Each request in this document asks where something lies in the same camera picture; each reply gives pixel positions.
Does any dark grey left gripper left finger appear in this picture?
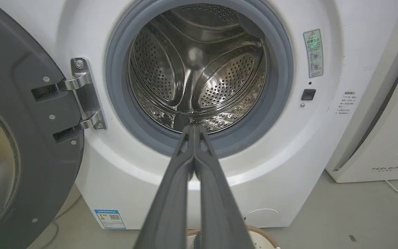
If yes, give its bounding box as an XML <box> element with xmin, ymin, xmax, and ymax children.
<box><xmin>134</xmin><ymin>124</ymin><xmax>195</xmax><ymax>249</ymax></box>

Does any woven laundry basket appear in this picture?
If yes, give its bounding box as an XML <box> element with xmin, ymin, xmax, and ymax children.
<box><xmin>187</xmin><ymin>226</ymin><xmax>281</xmax><ymax>249</ymax></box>

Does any metal washing machine door hinge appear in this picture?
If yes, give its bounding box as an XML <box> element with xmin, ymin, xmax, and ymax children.
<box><xmin>57</xmin><ymin>57</ymin><xmax>107</xmax><ymax>131</ymax></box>

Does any white front-load washing machine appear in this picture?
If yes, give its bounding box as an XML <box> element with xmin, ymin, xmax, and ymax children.
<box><xmin>0</xmin><ymin>0</ymin><xmax>398</xmax><ymax>230</ymax></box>

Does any grey washing machine door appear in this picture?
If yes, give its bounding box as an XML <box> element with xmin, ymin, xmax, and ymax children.
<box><xmin>0</xmin><ymin>0</ymin><xmax>85</xmax><ymax>249</ymax></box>

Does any white Feelbird appliance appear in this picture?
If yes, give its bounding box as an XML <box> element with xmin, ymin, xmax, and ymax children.
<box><xmin>325</xmin><ymin>7</ymin><xmax>398</xmax><ymax>183</ymax></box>

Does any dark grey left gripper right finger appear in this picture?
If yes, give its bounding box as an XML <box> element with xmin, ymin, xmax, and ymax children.
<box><xmin>193</xmin><ymin>124</ymin><xmax>255</xmax><ymax>249</ymax></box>

